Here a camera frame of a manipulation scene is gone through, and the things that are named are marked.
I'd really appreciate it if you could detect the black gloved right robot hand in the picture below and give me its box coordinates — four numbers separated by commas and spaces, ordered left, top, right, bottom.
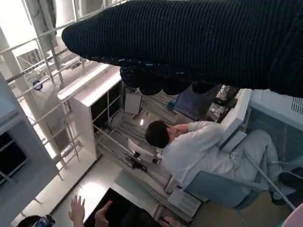
61, 0, 303, 97

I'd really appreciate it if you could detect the pink bowl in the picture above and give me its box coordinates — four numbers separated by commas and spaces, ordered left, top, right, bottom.
283, 208, 303, 227

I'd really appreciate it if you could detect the blue computer monitor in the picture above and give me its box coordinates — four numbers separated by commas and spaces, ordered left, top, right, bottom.
176, 91, 214, 119

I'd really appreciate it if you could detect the small white mesh cabinet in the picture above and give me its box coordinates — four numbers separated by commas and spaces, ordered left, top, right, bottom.
219, 88, 303, 154

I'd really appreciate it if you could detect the person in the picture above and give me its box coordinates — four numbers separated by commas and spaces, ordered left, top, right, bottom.
18, 195, 114, 227
144, 120, 303, 206

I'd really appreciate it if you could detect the white shelf unit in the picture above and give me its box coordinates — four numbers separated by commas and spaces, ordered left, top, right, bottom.
58, 63, 124, 164

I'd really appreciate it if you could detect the grey office chair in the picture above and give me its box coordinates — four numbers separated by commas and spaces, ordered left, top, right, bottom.
183, 141, 303, 211

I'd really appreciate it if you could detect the black flat panel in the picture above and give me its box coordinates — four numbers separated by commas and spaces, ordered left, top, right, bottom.
82, 188, 144, 227

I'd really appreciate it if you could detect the metal scaffold frame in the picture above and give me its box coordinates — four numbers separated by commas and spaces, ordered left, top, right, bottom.
0, 21, 86, 175

